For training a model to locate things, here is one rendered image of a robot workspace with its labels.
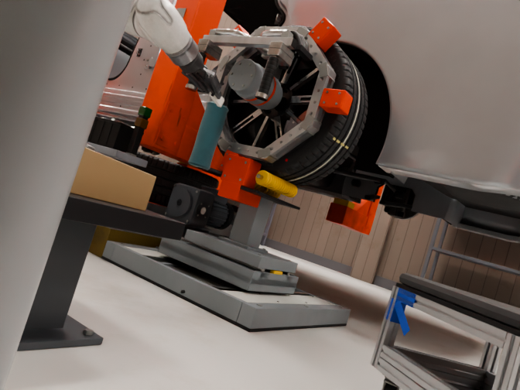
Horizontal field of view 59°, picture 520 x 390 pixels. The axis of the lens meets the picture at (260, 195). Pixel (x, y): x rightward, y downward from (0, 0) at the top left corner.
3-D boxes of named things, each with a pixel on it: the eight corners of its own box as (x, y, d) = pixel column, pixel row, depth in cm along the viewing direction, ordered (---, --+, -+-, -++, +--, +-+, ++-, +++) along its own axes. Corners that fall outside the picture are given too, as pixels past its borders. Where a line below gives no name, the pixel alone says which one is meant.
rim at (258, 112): (281, 55, 222) (236, 149, 224) (254, 31, 203) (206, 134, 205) (371, 80, 193) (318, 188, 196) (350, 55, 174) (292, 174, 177)
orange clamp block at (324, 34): (324, 53, 180) (342, 35, 177) (316, 43, 173) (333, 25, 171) (315, 43, 183) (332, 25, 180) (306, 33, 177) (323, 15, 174)
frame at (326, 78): (306, 172, 171) (349, 35, 174) (299, 167, 166) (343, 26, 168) (202, 148, 202) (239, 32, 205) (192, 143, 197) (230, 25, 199)
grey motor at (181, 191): (231, 266, 238) (251, 201, 240) (176, 258, 204) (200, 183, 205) (206, 255, 248) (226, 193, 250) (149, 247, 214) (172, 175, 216)
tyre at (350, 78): (275, 37, 226) (218, 159, 229) (249, 11, 207) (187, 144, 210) (396, 67, 188) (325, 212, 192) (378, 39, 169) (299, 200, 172)
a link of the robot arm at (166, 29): (200, 32, 130) (170, 22, 137) (170, -12, 117) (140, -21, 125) (176, 60, 128) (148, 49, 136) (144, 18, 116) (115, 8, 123)
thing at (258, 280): (292, 295, 199) (299, 274, 199) (247, 293, 169) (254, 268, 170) (208, 261, 227) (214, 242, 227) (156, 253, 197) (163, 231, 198)
